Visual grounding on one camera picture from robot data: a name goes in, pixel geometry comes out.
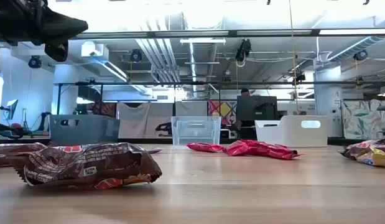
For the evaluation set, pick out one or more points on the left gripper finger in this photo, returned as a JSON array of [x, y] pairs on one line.
[[57, 51], [64, 26]]

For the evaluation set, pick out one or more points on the brown Snickers candy bar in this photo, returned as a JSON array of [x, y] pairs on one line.
[[86, 165], [12, 154], [350, 151]]

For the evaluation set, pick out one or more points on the small yellow candy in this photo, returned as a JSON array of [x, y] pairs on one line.
[[374, 158]]

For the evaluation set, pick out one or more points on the black hanging ceiling device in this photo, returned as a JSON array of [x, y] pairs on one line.
[[136, 55], [243, 49], [361, 55], [34, 61]]

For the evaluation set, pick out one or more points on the black red equipment case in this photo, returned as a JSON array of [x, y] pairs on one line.
[[102, 109]]

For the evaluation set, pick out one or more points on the grey plastic bin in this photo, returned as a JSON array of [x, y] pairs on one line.
[[83, 129]]

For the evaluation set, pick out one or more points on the white hanging cloth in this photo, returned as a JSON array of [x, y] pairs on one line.
[[142, 119]]

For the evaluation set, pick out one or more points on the metal overhead rig beam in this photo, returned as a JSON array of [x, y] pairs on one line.
[[211, 33]]

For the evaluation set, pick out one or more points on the clear plastic bin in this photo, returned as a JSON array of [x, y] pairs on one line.
[[195, 130]]

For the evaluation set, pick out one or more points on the colourful geometric panel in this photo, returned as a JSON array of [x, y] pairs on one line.
[[223, 110]]

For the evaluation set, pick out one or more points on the person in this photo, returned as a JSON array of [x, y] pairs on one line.
[[245, 92]]

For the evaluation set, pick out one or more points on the white plastic bin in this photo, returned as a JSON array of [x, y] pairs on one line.
[[291, 135]]

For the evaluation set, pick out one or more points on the white pillar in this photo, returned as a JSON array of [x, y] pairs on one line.
[[327, 99]]

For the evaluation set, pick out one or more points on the floral patterned panel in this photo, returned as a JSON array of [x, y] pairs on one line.
[[364, 119]]

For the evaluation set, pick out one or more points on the black aluminium table frame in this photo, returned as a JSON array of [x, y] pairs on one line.
[[133, 141]]

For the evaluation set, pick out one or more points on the black background station frame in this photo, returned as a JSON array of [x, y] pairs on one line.
[[179, 83]]

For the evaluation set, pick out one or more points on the striped ceiling duct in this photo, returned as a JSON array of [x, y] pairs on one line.
[[354, 48]]

